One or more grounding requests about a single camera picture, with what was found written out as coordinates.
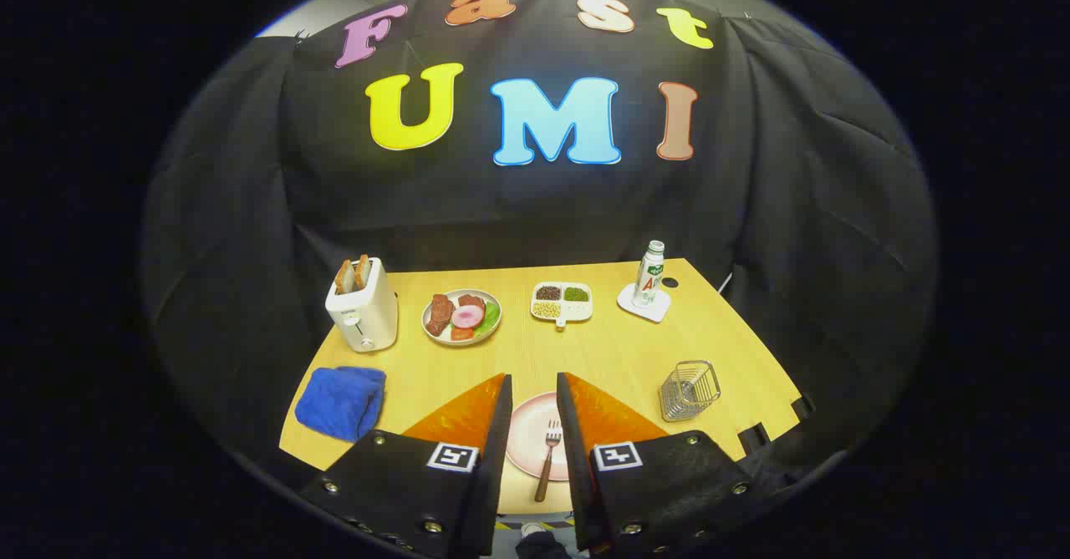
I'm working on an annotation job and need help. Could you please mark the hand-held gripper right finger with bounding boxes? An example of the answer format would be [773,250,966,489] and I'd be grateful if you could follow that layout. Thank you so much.
[556,372,782,556]

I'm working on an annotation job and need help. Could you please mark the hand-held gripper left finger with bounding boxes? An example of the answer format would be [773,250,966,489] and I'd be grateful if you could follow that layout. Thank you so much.
[299,373,513,558]

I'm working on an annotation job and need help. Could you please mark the wooden handled metal fork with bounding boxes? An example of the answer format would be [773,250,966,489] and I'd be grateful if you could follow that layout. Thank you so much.
[535,419,563,503]

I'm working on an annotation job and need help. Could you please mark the pink round plate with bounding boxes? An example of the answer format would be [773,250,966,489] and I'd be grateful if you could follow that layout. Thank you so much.
[505,391,571,482]

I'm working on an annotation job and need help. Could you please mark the grey food plate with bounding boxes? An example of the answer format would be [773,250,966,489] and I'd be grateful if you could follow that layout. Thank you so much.
[420,288,503,348]

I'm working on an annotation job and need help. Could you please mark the large brown meat piece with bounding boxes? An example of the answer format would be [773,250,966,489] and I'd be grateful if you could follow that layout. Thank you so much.
[426,294,456,337]

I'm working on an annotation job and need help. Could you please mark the blue folded cloth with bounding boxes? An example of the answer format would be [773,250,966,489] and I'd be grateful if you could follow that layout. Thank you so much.
[294,365,387,444]

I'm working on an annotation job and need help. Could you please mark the white divided bean tray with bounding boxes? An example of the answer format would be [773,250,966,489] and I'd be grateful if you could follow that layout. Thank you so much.
[530,282,594,328]

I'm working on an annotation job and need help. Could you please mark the white square coaster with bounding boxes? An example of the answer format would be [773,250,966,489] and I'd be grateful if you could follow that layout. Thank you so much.
[617,282,673,324]

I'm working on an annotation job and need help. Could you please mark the white toaster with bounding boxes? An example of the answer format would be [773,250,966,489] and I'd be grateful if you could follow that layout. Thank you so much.
[324,257,400,353]

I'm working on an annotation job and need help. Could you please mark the white plastic drink bottle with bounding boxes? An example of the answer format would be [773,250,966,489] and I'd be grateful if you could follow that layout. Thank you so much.
[632,240,666,309]

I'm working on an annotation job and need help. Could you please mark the black backdrop cloth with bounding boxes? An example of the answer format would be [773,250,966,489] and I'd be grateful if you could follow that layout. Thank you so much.
[140,0,939,493]

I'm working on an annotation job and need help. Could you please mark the metal wire basket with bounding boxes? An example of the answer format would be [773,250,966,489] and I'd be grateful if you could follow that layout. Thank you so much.
[659,360,722,423]

